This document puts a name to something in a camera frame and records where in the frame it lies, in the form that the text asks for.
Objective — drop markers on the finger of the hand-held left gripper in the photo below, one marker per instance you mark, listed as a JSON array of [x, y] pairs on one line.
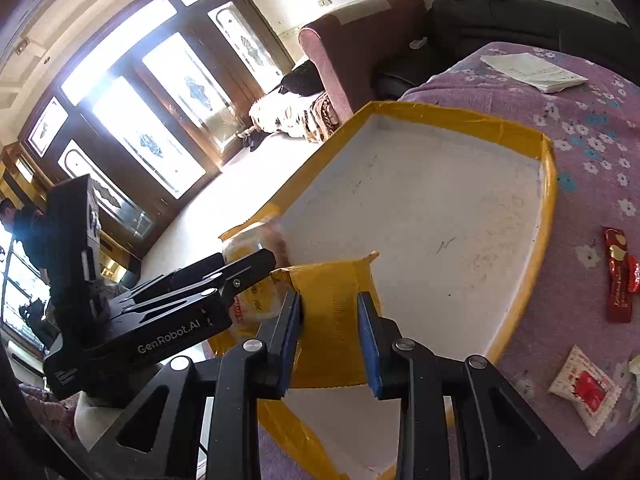
[[250, 267], [195, 267]]

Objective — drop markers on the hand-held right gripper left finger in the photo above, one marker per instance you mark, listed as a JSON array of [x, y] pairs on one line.
[[289, 340]]

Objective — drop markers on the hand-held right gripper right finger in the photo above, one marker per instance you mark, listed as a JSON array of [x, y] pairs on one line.
[[370, 350]]

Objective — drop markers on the round biscuit packet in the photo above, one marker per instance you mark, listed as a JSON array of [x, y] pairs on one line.
[[245, 310]]

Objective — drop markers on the plain yellow snack packet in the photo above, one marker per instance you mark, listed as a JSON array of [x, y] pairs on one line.
[[330, 320]]

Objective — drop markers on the yellow-edged cardboard tray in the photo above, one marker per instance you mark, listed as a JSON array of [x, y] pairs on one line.
[[425, 210]]

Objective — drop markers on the long red snack packet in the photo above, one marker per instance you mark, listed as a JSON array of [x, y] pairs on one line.
[[617, 285]]

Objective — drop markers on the person's left hand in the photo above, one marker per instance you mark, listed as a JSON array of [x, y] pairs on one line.
[[95, 420]]

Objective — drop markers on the dark shoes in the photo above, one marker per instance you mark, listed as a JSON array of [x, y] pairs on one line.
[[252, 142]]

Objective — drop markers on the patterned brown blanket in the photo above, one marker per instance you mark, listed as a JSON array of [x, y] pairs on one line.
[[290, 115]]

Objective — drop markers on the wooden glass door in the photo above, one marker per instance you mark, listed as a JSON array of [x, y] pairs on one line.
[[235, 75]]

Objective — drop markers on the black cushion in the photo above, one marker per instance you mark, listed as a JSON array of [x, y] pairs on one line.
[[300, 80]]

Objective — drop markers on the white and red sachet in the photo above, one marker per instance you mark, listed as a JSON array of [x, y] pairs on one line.
[[585, 390]]

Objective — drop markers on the pink armchair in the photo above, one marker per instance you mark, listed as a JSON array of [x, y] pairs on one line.
[[360, 50]]

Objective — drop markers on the small red candy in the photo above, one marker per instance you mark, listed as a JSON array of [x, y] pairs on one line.
[[635, 272]]

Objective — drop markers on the purple floral tablecloth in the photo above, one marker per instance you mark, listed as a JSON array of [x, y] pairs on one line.
[[575, 160]]

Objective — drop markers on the small white device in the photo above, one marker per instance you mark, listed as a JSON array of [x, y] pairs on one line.
[[418, 42]]

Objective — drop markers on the white paper booklet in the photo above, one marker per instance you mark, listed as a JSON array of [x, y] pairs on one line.
[[535, 72]]

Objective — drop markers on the black leather sofa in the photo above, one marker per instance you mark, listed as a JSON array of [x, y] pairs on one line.
[[500, 25]]

